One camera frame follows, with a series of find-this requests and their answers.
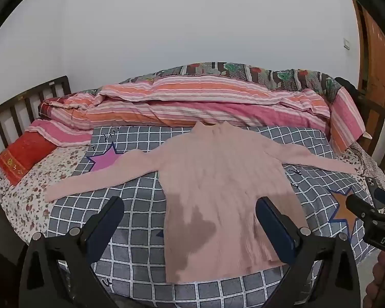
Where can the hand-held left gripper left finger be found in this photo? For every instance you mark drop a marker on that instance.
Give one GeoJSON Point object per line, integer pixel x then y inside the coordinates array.
{"type": "Point", "coordinates": [106, 219]}

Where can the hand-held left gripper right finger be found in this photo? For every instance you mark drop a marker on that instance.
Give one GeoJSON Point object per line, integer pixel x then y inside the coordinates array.
{"type": "Point", "coordinates": [276, 223]}

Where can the pink knit sweater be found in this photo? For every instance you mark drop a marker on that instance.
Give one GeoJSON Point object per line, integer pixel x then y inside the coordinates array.
{"type": "Point", "coordinates": [208, 186]}

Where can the person's right hand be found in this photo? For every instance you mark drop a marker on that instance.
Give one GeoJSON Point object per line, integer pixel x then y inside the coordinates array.
{"type": "Point", "coordinates": [377, 282]}

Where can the grey checked star blanket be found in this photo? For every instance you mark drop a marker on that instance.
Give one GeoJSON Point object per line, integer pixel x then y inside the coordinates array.
{"type": "Point", "coordinates": [138, 199]}

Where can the floral bed sheet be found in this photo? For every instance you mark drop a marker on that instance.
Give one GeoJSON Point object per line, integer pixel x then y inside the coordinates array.
{"type": "Point", "coordinates": [22, 195]}

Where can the red pillow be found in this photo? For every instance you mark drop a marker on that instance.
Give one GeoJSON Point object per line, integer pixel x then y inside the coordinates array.
{"type": "Point", "coordinates": [22, 157]}

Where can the dark garment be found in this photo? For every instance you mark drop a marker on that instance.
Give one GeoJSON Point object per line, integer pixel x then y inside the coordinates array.
{"type": "Point", "coordinates": [346, 85]}

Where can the red plaid cloth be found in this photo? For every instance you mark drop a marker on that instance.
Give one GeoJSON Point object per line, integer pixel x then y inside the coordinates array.
{"type": "Point", "coordinates": [53, 102]}

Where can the dark wooden slatted headboard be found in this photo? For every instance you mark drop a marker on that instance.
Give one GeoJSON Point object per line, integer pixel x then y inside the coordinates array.
{"type": "Point", "coordinates": [22, 102]}

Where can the pink orange striped quilt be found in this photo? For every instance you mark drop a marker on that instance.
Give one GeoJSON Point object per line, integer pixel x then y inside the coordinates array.
{"type": "Point", "coordinates": [195, 102]}

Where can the brown wooden door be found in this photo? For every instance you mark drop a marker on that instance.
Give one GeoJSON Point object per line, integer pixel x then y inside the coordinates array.
{"type": "Point", "coordinates": [373, 48]}

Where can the floral patchwork quilt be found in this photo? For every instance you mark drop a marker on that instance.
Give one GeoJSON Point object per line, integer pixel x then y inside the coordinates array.
{"type": "Point", "coordinates": [237, 70]}

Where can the white wall switch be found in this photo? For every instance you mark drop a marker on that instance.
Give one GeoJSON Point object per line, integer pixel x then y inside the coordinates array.
{"type": "Point", "coordinates": [346, 44]}

